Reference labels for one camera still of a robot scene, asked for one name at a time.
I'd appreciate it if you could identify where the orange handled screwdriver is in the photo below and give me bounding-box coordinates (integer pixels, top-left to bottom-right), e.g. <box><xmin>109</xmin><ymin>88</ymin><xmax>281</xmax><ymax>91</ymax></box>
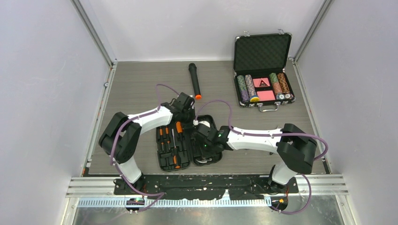
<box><xmin>176</xmin><ymin>121</ymin><xmax>184</xmax><ymax>151</ymax></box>

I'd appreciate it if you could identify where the small orange black screwdriver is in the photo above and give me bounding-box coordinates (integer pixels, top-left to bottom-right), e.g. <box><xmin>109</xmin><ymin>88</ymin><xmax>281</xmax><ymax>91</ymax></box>
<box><xmin>159</xmin><ymin>127</ymin><xmax>164</xmax><ymax>153</ymax></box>

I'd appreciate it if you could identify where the thin orange black screwdriver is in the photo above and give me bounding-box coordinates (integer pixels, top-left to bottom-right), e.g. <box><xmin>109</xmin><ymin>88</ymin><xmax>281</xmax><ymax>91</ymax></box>
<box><xmin>165</xmin><ymin>127</ymin><xmax>170</xmax><ymax>150</ymax></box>

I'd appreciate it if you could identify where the black tool kit case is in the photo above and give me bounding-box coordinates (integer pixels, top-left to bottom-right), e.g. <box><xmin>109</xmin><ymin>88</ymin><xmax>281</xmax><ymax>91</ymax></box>
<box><xmin>155</xmin><ymin>122</ymin><xmax>222</xmax><ymax>172</ymax></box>

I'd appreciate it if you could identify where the claw hammer black handle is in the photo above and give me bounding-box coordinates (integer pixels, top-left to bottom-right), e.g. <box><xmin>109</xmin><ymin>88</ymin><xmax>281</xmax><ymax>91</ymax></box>
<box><xmin>196</xmin><ymin>158</ymin><xmax>213</xmax><ymax>164</ymax></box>

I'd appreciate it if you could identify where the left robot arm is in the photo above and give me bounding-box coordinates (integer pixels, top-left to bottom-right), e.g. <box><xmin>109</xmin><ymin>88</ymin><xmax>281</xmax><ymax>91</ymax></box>
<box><xmin>98</xmin><ymin>92</ymin><xmax>195</xmax><ymax>194</ymax></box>

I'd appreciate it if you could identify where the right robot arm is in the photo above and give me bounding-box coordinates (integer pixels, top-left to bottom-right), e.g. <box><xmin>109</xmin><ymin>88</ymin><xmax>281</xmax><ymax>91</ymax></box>
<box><xmin>193</xmin><ymin>123</ymin><xmax>317</xmax><ymax>192</ymax></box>

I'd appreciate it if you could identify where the black microphone orange end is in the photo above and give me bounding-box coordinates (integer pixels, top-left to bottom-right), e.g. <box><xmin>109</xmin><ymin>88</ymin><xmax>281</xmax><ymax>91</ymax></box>
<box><xmin>188</xmin><ymin>63</ymin><xmax>202</xmax><ymax>100</ymax></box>

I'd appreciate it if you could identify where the open poker chip case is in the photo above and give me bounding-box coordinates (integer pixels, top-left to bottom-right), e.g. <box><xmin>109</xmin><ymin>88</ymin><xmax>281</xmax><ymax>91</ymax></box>
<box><xmin>233</xmin><ymin>30</ymin><xmax>296</xmax><ymax>112</ymax></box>

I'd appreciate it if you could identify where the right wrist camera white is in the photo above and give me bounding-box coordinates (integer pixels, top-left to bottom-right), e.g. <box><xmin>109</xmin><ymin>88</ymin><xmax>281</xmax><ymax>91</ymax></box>
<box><xmin>193</xmin><ymin>120</ymin><xmax>211</xmax><ymax>128</ymax></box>

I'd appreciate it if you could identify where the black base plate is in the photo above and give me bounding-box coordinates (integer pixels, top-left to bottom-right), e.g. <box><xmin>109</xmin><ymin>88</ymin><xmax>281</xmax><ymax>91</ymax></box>
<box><xmin>124</xmin><ymin>173</ymin><xmax>299</xmax><ymax>201</ymax></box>

